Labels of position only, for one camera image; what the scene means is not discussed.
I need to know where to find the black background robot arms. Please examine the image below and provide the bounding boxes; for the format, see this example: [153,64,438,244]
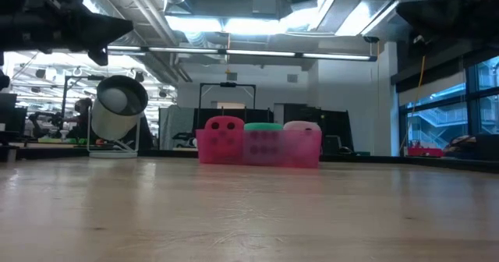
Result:
[27,112,65,139]

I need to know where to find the large green foam die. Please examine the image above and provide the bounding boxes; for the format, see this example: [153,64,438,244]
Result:
[243,122,284,165]

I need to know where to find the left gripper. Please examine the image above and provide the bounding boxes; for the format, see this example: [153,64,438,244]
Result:
[0,0,134,67]

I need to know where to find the black cabinet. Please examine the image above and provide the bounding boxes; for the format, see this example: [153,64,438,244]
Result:
[300,106,354,156]

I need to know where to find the black monitor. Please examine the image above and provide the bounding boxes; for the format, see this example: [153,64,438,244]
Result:
[0,93,28,143]

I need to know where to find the large red foam die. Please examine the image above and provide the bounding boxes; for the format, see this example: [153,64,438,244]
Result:
[198,115,246,165]

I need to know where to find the pink translucent plastic bin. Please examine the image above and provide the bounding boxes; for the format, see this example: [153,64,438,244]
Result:
[195,128,323,169]

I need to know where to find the grey fabric cover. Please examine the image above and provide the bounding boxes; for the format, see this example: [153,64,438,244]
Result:
[158,104,196,150]

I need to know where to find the person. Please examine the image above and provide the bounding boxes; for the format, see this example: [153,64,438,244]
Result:
[64,97,94,140]
[444,134,483,158]

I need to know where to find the large glass window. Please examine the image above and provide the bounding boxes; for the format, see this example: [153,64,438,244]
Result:
[397,55,499,160]

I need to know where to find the long ceiling light bar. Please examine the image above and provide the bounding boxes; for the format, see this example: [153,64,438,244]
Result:
[104,43,378,62]

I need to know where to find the black metal stand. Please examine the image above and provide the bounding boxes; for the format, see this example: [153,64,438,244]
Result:
[60,74,106,119]

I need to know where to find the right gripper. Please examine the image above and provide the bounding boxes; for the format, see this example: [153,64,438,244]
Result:
[395,0,499,56]

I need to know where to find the grey ceiling box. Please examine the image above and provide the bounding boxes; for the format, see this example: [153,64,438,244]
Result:
[251,0,282,16]

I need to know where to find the large pink foam die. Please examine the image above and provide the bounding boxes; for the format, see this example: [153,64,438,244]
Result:
[282,120,322,133]

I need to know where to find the black aluminium table frame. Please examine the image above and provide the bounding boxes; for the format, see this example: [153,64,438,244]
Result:
[0,143,499,174]

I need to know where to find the red tray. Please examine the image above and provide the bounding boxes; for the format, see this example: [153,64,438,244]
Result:
[407,147,444,158]

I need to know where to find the yellow hanging cable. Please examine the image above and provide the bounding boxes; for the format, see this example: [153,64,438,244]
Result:
[405,55,426,154]

